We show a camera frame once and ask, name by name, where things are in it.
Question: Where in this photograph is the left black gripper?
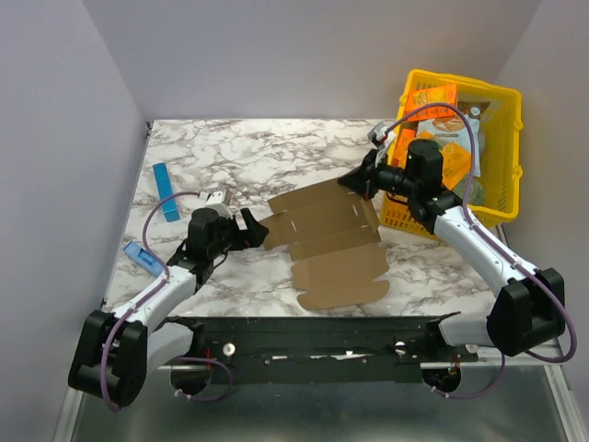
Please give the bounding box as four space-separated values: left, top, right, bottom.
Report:
209 207 269 259

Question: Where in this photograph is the brown cardboard box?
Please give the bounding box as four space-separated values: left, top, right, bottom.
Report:
260 179 389 311

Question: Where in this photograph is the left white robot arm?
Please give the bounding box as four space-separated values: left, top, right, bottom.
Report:
67 207 270 411

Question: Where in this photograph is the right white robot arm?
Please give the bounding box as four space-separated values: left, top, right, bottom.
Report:
338 139 565 361

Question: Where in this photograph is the long blue box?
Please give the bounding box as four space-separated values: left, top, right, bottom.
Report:
153 162 179 222

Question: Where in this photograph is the small blue box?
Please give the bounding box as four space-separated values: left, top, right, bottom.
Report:
123 241 164 277

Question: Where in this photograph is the orange snack box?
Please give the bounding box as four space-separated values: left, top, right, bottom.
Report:
404 83 457 122

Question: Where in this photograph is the small orange packet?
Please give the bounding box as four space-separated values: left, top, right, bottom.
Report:
398 129 416 153

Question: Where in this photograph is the orange mango snack bag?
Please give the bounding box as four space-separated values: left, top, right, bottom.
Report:
417 131 471 190

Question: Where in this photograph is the light blue snack bag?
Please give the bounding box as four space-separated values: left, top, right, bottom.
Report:
416 114 481 177

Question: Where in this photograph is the green textured pouch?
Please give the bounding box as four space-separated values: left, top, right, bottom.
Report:
453 176 486 206

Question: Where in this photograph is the yellow plastic basket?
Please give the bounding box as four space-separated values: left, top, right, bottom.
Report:
398 69 524 229

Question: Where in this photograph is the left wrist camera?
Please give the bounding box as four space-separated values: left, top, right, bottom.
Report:
204 189 233 219

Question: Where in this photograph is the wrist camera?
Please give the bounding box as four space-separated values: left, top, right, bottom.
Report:
204 189 233 219
367 122 396 164

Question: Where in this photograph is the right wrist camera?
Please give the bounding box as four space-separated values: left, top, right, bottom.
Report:
367 122 396 164

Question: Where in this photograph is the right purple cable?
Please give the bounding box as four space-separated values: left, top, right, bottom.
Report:
384 101 579 365

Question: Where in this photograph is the purple cable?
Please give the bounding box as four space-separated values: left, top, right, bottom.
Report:
384 101 579 365
100 191 208 412

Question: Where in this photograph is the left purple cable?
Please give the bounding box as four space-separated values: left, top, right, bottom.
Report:
100 191 208 412

